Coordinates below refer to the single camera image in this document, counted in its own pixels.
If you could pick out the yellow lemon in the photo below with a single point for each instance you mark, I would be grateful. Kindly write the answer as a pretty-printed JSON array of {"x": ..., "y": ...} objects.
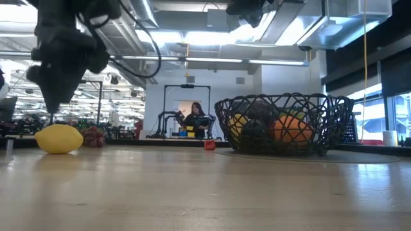
[{"x": 58, "y": 139}]

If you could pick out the blue small bin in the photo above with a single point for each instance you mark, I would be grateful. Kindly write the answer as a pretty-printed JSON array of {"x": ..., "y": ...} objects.
[{"x": 183, "y": 133}]

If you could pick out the person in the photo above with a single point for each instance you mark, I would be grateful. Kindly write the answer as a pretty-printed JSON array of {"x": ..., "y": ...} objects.
[{"x": 196, "y": 122}]

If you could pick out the yellow starfruit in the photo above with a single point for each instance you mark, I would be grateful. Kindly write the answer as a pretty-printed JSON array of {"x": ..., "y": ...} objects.
[{"x": 237, "y": 125}]

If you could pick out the black dome camera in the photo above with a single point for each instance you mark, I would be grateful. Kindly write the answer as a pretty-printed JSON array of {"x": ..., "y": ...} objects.
[{"x": 304, "y": 48}]

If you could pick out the black background rig frame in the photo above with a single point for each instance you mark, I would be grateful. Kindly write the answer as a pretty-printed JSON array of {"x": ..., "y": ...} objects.
[
  {"x": 187, "y": 86},
  {"x": 99, "y": 102}
]

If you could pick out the white paper roll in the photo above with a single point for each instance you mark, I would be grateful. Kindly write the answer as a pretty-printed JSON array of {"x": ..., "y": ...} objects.
[{"x": 390, "y": 138}]

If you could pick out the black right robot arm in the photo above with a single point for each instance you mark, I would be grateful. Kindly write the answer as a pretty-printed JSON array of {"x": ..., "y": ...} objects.
[{"x": 247, "y": 11}]

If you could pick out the orange mango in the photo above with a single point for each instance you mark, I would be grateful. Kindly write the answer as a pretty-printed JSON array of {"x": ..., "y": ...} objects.
[{"x": 292, "y": 130}]

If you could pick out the white door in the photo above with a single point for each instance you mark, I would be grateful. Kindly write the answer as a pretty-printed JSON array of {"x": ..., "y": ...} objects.
[{"x": 183, "y": 107}]

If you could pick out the grey round mat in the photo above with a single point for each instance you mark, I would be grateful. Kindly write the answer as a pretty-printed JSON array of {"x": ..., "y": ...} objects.
[{"x": 353, "y": 158}]

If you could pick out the dark grey monitor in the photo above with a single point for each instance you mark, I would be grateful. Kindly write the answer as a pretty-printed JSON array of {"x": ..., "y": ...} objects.
[{"x": 7, "y": 109}]

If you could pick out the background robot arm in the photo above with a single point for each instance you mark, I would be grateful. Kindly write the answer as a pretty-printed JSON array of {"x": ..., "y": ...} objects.
[
  {"x": 207, "y": 123},
  {"x": 162, "y": 117}
]

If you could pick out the yellow small bin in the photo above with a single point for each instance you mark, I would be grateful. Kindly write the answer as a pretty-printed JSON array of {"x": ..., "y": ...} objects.
[{"x": 191, "y": 134}]

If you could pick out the red grape bunch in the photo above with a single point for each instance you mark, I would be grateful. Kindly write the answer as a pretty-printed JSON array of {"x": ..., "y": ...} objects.
[{"x": 94, "y": 137}]

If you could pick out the silver overhead frame bar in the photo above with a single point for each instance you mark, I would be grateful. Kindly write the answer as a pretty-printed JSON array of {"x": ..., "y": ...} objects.
[{"x": 208, "y": 59}]

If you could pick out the black perforated crate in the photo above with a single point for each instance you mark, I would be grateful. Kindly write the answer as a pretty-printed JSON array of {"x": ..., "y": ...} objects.
[{"x": 351, "y": 131}]

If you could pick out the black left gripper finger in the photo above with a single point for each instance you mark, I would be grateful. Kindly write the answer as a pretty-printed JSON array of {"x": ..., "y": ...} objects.
[{"x": 57, "y": 86}]

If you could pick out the red background object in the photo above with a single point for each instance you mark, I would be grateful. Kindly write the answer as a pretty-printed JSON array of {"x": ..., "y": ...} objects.
[{"x": 139, "y": 124}]

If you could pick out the small red object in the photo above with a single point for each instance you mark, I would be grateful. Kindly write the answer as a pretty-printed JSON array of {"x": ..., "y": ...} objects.
[{"x": 209, "y": 145}]

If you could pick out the grey metal post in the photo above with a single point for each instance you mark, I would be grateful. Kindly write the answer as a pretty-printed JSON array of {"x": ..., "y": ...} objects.
[{"x": 9, "y": 146}]

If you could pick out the grey wall vent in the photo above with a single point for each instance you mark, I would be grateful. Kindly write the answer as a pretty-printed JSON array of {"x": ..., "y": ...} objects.
[
  {"x": 190, "y": 79},
  {"x": 240, "y": 80}
]

